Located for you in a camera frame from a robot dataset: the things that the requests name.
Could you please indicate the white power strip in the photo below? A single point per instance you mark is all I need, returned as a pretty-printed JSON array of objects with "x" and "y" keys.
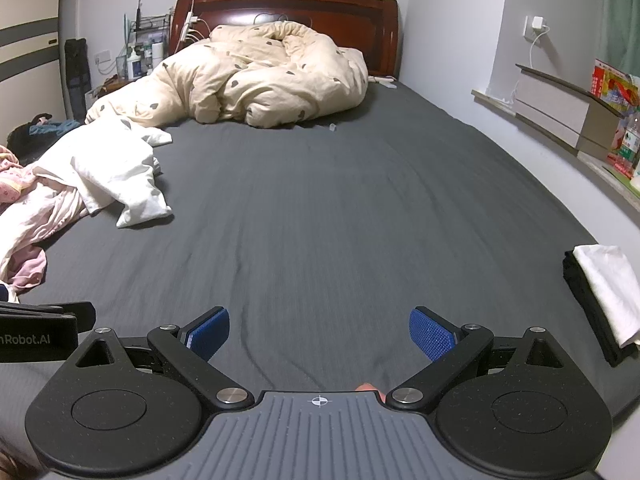
[{"x": 190, "y": 22}]

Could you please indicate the white wall socket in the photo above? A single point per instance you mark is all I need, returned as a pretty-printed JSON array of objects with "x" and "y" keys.
[{"x": 103, "y": 56}]

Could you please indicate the dark red wooden headboard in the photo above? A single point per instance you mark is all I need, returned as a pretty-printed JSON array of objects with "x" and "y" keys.
[{"x": 345, "y": 17}]

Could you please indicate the bed with grey sheet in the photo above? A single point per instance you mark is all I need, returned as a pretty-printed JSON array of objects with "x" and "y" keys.
[{"x": 325, "y": 210}]

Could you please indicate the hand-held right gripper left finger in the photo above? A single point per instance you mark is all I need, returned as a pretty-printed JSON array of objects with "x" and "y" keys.
[{"x": 210, "y": 332}]

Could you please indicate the person's right hand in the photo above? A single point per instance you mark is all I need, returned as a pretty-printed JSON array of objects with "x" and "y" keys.
[{"x": 369, "y": 386}]

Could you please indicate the red and green packets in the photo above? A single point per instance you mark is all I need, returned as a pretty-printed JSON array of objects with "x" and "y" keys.
[{"x": 627, "y": 145}]

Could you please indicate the crumpled white garment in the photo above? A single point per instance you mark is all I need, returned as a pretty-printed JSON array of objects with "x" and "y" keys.
[{"x": 105, "y": 170}]

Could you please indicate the white round container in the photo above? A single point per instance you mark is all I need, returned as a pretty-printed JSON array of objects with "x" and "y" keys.
[{"x": 157, "y": 55}]

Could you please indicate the blue cloth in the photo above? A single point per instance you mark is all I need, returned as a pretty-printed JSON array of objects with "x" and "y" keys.
[{"x": 52, "y": 128}]

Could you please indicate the beige spotted duvet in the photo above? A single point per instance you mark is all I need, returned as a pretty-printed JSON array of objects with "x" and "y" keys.
[{"x": 260, "y": 75}]

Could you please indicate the beige wardrobe with grey stripes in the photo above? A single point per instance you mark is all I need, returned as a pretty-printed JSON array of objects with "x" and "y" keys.
[{"x": 27, "y": 60}]

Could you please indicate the colourful printed package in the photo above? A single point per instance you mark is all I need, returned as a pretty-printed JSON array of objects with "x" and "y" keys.
[{"x": 615, "y": 82}]

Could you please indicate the white pump bottle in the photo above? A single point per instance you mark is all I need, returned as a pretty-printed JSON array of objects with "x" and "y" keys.
[{"x": 135, "y": 66}]

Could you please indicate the stone windowsill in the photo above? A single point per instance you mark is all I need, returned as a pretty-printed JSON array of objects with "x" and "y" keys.
[{"x": 590, "y": 170}]

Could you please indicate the white wall charger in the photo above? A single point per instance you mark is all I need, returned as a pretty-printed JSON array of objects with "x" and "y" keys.
[{"x": 536, "y": 26}]

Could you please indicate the mauve pink cloth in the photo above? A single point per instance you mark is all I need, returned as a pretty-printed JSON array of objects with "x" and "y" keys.
[{"x": 31, "y": 267}]

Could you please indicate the green curtain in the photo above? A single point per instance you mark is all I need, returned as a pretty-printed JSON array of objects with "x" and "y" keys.
[{"x": 622, "y": 15}]

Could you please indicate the dark clothes pile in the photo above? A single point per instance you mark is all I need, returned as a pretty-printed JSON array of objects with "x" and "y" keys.
[{"x": 22, "y": 142}]

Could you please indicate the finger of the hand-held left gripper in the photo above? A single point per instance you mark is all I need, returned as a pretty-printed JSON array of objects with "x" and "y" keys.
[{"x": 60, "y": 316}]

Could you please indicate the light pink garment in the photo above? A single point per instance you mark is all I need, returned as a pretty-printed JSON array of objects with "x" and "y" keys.
[{"x": 40, "y": 215}]

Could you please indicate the black hanging bag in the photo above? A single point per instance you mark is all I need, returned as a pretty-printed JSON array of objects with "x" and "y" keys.
[{"x": 76, "y": 75}]

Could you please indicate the folded white garment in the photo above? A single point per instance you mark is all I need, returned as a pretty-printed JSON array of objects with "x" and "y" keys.
[{"x": 610, "y": 285}]

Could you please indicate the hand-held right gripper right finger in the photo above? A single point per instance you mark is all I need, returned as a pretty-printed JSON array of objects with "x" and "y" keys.
[{"x": 430, "y": 332}]

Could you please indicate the beige drawer box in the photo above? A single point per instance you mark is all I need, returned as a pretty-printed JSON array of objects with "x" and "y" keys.
[{"x": 555, "y": 105}]

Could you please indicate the folded black garment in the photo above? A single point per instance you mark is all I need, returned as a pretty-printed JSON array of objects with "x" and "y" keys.
[{"x": 592, "y": 320}]

